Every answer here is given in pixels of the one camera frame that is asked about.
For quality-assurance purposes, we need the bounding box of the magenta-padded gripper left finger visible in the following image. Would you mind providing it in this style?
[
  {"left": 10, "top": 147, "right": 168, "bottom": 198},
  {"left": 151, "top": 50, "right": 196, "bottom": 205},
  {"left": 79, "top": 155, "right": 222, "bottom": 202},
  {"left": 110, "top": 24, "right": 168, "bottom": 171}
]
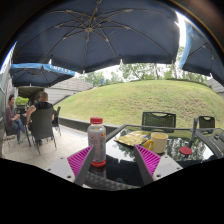
[{"left": 46, "top": 144, "right": 96, "bottom": 187}]

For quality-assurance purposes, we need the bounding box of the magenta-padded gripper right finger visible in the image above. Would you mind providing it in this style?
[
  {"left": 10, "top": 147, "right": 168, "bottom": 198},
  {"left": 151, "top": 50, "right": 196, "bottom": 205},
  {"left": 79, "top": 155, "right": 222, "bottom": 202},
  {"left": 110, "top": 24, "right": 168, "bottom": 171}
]
[{"left": 133, "top": 144, "right": 184, "bottom": 186}]

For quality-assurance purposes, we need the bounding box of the red-capped drink bottle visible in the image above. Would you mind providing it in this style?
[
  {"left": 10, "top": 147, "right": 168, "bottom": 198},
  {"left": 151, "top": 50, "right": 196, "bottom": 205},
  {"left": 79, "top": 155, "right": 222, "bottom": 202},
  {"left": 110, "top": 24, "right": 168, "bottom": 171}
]
[{"left": 87, "top": 116, "right": 107, "bottom": 168}]

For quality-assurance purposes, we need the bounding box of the yellow mug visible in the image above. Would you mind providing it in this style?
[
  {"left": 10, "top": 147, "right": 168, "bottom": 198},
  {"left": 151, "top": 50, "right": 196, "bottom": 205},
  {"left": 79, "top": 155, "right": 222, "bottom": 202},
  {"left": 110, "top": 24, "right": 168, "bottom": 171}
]
[{"left": 143, "top": 132, "right": 169, "bottom": 154}]

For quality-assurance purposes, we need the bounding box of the yellow snack packet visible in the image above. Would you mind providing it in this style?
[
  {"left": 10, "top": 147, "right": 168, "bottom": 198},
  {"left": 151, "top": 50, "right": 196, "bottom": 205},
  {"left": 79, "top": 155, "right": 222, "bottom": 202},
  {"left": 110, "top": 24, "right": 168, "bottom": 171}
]
[{"left": 114, "top": 130, "right": 150, "bottom": 148}]

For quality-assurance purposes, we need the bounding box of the round red coaster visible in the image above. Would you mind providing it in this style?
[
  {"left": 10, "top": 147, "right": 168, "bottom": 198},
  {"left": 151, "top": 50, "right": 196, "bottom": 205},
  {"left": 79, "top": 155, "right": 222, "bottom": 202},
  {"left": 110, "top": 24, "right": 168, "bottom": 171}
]
[{"left": 179, "top": 146, "right": 193, "bottom": 156}]

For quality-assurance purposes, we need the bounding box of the black mesh-back chair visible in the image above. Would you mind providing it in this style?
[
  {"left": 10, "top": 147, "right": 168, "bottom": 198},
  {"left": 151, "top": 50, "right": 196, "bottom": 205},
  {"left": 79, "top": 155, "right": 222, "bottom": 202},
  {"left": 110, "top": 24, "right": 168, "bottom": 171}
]
[
  {"left": 198, "top": 115, "right": 216, "bottom": 129},
  {"left": 141, "top": 111, "right": 177, "bottom": 129}
]

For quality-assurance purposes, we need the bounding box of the dark wicker chair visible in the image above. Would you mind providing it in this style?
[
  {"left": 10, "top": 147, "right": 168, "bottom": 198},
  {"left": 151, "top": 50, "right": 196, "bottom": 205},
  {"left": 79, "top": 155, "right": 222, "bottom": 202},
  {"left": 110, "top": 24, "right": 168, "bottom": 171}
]
[
  {"left": 29, "top": 107, "right": 58, "bottom": 154},
  {"left": 52, "top": 105, "right": 63, "bottom": 137}
]

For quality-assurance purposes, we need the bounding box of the grey umbrella pole stub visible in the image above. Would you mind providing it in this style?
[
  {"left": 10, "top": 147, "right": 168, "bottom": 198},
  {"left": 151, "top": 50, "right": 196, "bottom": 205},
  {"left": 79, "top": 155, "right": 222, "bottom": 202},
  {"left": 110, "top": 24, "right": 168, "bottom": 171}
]
[{"left": 189, "top": 117, "right": 199, "bottom": 148}]

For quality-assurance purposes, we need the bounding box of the person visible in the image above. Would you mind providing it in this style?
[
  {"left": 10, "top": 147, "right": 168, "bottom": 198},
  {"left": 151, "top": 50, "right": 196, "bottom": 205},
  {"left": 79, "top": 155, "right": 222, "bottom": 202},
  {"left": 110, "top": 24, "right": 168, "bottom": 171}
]
[
  {"left": 25, "top": 91, "right": 56, "bottom": 133},
  {"left": 4, "top": 94, "right": 26, "bottom": 143}
]

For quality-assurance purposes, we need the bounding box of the navy umbrella with blue band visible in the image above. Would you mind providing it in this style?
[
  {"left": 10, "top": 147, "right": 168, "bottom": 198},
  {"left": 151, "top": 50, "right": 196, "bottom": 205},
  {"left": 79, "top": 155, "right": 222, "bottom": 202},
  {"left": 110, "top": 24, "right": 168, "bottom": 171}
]
[{"left": 9, "top": 63, "right": 76, "bottom": 88}]

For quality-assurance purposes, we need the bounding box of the navy umbrella with light-blue flap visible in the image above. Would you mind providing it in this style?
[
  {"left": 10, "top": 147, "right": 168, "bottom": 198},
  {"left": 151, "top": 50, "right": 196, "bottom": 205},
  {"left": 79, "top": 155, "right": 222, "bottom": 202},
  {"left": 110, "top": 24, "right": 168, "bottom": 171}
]
[{"left": 179, "top": 18, "right": 224, "bottom": 88}]

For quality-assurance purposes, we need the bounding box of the large navy patio umbrella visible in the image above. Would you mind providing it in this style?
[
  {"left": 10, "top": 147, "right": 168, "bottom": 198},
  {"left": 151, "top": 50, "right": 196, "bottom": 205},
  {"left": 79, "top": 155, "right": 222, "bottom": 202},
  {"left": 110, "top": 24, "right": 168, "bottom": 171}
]
[{"left": 11, "top": 0, "right": 181, "bottom": 74}]

